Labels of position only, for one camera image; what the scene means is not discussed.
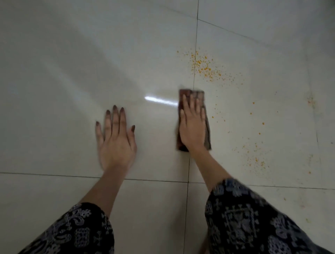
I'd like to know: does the person's right hand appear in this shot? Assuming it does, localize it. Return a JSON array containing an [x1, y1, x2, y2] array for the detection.
[[179, 94, 208, 155]]

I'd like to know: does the person's left hand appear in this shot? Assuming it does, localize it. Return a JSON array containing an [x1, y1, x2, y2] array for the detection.
[[95, 105, 138, 172]]

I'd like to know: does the brown cleaning cloth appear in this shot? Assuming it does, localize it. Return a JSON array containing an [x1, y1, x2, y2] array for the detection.
[[175, 89, 212, 153]]

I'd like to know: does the person's left forearm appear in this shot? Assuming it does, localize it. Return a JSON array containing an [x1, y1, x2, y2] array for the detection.
[[80, 165, 132, 218]]

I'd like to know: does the person's right forearm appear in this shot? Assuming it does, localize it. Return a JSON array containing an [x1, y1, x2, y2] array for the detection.
[[184, 149, 232, 195]]

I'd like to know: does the scattered orange powder spill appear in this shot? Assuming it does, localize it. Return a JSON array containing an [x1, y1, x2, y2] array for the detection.
[[176, 48, 315, 175]]

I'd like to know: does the dark patterned left sleeve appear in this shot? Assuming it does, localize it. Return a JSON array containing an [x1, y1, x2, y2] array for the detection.
[[17, 201, 116, 254]]

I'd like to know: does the dark patterned sleeve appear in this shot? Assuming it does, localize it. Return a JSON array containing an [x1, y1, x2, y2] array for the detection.
[[204, 178, 334, 254], [17, 201, 116, 254]]

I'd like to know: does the dark patterned right sleeve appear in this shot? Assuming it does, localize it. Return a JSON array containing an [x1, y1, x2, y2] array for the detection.
[[204, 178, 334, 254]]

